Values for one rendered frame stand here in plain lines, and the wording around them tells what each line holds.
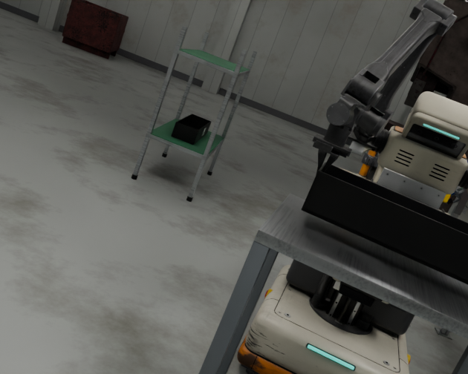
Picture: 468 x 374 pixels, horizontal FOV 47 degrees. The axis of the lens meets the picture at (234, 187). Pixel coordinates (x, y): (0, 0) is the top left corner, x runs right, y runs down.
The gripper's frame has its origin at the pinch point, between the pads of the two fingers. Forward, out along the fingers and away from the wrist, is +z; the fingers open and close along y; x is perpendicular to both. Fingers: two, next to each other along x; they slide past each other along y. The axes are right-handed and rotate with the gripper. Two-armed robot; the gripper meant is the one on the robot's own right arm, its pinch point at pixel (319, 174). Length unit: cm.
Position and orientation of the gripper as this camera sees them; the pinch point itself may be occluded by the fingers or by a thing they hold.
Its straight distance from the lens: 145.8
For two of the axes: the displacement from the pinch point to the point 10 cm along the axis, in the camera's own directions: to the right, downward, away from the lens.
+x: 2.6, -1.8, 9.5
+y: 9.0, 4.1, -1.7
